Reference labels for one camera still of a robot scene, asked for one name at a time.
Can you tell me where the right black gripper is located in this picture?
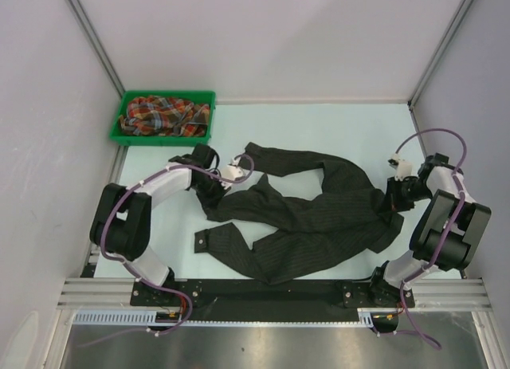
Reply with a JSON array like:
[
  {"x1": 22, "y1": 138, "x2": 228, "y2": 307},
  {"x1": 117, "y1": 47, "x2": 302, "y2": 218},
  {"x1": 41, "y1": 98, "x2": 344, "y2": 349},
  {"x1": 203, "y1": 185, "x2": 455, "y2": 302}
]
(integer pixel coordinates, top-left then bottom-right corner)
[{"x1": 379, "y1": 175, "x2": 434, "y2": 214}]

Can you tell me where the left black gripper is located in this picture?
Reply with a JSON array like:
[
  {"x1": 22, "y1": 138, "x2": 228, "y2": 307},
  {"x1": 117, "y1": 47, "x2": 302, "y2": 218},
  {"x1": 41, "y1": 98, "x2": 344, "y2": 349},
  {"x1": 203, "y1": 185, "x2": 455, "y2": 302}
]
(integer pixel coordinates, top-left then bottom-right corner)
[{"x1": 191, "y1": 171, "x2": 230, "y2": 210}]

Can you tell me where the black pinstripe long sleeve shirt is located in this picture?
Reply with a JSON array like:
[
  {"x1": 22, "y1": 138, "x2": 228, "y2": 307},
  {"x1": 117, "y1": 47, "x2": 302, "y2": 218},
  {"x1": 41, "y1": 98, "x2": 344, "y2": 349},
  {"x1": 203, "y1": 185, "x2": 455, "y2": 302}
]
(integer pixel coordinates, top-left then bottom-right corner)
[{"x1": 194, "y1": 143, "x2": 404, "y2": 285}]

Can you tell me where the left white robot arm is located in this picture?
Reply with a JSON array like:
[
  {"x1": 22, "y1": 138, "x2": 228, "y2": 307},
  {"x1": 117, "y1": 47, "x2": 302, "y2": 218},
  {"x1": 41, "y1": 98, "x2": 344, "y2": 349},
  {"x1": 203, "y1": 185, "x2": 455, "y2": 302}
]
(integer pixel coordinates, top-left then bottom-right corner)
[{"x1": 89, "y1": 144, "x2": 226, "y2": 305}]

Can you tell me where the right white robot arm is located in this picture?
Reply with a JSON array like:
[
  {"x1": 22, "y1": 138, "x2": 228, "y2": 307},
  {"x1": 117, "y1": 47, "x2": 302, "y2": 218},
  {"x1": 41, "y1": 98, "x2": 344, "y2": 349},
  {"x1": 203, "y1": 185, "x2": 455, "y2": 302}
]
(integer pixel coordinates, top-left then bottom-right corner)
[{"x1": 367, "y1": 153, "x2": 492, "y2": 307}]

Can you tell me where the plaid long sleeve shirt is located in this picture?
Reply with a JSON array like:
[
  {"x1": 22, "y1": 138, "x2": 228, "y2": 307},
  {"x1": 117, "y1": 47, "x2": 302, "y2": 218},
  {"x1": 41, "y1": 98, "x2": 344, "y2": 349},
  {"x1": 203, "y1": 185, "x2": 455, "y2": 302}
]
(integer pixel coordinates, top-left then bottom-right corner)
[{"x1": 119, "y1": 95, "x2": 211, "y2": 137}]

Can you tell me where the green plastic bin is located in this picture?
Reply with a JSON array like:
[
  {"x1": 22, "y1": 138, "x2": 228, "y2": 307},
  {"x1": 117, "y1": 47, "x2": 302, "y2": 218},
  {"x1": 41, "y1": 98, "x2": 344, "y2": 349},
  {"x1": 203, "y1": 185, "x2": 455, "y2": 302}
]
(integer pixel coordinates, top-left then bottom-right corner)
[{"x1": 110, "y1": 90, "x2": 216, "y2": 147}]

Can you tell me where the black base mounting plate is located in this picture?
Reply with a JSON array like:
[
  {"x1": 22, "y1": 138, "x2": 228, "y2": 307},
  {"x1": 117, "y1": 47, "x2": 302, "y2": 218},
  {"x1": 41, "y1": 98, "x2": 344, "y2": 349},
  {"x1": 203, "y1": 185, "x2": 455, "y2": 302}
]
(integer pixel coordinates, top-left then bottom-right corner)
[{"x1": 130, "y1": 279, "x2": 402, "y2": 323}]

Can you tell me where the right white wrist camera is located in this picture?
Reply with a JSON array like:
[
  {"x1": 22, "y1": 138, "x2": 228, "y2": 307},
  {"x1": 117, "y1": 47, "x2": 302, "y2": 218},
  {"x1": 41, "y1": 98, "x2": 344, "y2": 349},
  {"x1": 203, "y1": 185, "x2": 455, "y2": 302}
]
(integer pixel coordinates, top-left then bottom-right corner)
[{"x1": 388, "y1": 153, "x2": 413, "y2": 182}]

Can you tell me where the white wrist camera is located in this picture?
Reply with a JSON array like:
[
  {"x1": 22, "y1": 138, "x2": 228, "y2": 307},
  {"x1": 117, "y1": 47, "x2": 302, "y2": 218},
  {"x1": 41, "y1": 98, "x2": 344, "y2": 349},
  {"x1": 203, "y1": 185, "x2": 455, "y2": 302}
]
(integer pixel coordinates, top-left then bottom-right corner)
[
  {"x1": 388, "y1": 153, "x2": 413, "y2": 182},
  {"x1": 220, "y1": 155, "x2": 245, "y2": 186}
]

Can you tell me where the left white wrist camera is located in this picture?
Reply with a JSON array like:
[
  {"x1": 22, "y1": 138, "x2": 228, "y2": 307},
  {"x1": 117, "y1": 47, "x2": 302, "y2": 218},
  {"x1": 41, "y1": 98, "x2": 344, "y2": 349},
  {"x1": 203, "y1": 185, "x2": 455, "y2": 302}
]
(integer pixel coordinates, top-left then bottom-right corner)
[{"x1": 220, "y1": 155, "x2": 245, "y2": 186}]

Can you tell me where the aluminium frame rail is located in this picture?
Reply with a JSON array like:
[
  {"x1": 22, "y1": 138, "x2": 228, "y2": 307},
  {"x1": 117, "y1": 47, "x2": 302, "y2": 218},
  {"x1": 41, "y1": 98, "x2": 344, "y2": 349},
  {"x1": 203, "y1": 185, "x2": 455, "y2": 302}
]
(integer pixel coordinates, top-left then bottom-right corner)
[{"x1": 58, "y1": 278, "x2": 491, "y2": 311}]

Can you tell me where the white slotted cable duct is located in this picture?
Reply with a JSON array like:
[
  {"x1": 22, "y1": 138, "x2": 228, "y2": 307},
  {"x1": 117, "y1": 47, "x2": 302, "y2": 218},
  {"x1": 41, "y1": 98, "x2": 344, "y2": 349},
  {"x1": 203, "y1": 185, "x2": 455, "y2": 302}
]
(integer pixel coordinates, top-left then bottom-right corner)
[{"x1": 73, "y1": 308, "x2": 390, "y2": 330}]

